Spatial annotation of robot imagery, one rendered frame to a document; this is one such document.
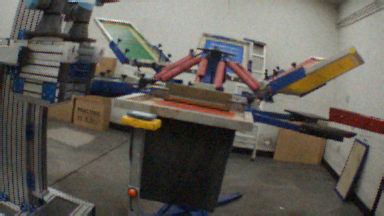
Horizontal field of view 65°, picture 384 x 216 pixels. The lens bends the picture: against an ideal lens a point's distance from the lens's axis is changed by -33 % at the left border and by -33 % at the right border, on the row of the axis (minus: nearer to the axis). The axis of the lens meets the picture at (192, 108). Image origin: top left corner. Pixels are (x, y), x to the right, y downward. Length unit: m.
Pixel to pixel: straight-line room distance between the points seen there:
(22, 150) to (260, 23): 5.20
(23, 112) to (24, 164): 0.30
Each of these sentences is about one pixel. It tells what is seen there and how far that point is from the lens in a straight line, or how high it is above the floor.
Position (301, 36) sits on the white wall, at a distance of 6.58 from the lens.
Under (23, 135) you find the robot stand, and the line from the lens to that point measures 1.99.
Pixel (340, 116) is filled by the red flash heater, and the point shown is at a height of 1.06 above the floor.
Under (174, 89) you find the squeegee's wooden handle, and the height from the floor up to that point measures 1.03.
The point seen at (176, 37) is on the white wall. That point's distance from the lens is 6.54.
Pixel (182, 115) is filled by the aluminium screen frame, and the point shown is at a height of 0.97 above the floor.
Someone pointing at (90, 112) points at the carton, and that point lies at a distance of 6.41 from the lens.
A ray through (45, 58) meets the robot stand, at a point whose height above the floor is 1.13.
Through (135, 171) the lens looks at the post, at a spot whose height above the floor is 0.74.
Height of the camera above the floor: 1.17
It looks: 5 degrees down
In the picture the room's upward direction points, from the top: 10 degrees clockwise
